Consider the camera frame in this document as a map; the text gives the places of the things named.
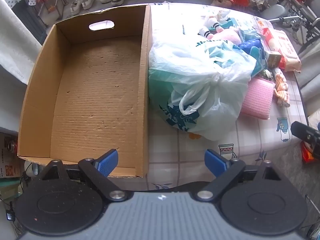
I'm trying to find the pink waffle cloth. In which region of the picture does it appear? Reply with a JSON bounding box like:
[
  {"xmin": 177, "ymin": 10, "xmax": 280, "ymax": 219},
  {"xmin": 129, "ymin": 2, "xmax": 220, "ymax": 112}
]
[{"xmin": 239, "ymin": 77, "xmax": 274, "ymax": 120}]

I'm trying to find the pink white tissue pack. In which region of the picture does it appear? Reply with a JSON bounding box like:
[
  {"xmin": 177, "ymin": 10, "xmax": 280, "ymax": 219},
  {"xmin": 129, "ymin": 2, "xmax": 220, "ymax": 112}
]
[{"xmin": 261, "ymin": 27, "xmax": 302, "ymax": 72}]

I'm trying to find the white plastic bag teal print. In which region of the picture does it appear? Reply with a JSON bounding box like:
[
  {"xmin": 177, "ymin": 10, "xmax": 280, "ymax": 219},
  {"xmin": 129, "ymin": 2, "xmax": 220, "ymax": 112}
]
[{"xmin": 148, "ymin": 29, "xmax": 257, "ymax": 141}]

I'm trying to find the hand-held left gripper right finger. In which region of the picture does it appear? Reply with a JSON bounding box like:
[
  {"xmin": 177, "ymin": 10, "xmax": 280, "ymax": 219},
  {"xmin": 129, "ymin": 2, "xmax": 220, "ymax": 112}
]
[{"xmin": 195, "ymin": 149, "xmax": 282, "ymax": 202}]

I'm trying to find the plaid printed tablecloth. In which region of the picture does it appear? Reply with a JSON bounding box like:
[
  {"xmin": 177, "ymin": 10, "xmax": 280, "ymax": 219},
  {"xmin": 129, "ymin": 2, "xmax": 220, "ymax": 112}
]
[{"xmin": 146, "ymin": 2, "xmax": 309, "ymax": 190}]

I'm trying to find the light blue checked cloth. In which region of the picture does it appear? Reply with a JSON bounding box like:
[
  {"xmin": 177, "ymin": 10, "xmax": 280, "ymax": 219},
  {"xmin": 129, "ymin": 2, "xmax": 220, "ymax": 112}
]
[{"xmin": 239, "ymin": 29, "xmax": 269, "ymax": 78}]

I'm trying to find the printed carton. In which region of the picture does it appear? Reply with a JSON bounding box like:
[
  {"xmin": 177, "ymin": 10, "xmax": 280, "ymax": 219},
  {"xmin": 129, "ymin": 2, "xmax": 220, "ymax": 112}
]
[{"xmin": 0, "ymin": 130, "xmax": 22, "ymax": 180}]

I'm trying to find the orange red packet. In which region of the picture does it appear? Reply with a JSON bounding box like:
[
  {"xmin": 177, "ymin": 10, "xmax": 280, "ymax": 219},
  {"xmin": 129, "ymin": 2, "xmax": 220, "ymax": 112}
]
[{"xmin": 301, "ymin": 141, "xmax": 317, "ymax": 164}]

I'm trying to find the brown cardboard box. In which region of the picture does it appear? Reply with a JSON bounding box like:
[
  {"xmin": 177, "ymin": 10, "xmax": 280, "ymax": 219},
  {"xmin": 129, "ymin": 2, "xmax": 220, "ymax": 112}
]
[{"xmin": 17, "ymin": 4, "xmax": 152, "ymax": 178}]

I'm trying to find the dark blue cloth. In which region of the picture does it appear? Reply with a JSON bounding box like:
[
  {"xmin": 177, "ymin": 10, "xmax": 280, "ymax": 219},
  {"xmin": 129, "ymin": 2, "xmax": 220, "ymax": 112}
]
[{"xmin": 237, "ymin": 39, "xmax": 262, "ymax": 54}]

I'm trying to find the small yellow box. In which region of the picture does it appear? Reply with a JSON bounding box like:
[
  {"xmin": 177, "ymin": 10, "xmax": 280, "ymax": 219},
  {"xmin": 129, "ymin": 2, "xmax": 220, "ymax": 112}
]
[{"xmin": 264, "ymin": 51, "xmax": 282, "ymax": 68}]

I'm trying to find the teal blue paper box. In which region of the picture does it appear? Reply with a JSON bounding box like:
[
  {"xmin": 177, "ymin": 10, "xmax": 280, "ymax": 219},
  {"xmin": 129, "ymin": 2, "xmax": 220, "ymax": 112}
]
[{"xmin": 226, "ymin": 17, "xmax": 244, "ymax": 29}]

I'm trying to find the dark suitcase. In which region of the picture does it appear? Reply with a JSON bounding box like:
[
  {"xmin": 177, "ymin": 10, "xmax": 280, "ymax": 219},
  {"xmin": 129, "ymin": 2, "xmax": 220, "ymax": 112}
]
[{"xmin": 11, "ymin": 0, "xmax": 48, "ymax": 45}]

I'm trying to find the pink plush toy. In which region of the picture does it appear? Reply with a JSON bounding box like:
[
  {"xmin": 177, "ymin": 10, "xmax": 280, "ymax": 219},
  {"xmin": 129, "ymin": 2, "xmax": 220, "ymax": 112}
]
[{"xmin": 198, "ymin": 10, "xmax": 242, "ymax": 44}]

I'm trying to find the orange striped sock pair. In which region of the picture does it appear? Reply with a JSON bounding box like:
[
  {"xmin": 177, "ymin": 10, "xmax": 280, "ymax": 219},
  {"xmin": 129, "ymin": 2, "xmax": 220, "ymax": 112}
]
[{"xmin": 272, "ymin": 67, "xmax": 290, "ymax": 108}]

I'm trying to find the beige cloth sheet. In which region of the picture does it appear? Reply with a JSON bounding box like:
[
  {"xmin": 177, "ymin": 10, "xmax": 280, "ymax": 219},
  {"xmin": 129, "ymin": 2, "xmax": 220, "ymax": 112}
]
[{"xmin": 0, "ymin": 0, "xmax": 43, "ymax": 85}]

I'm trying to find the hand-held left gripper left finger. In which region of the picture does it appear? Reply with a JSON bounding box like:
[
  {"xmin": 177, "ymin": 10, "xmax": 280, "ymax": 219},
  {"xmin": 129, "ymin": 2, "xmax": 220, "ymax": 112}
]
[{"xmin": 41, "ymin": 149, "xmax": 128, "ymax": 202}]

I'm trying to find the black metal frame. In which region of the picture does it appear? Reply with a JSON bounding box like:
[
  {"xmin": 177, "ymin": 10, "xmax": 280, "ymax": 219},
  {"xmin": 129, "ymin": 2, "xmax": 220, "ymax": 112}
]
[{"xmin": 242, "ymin": 0, "xmax": 320, "ymax": 53}]

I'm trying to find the metal rack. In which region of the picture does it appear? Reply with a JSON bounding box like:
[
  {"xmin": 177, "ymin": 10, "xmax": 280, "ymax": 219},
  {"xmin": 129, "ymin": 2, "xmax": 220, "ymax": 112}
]
[{"xmin": 37, "ymin": 0, "xmax": 75, "ymax": 28}]

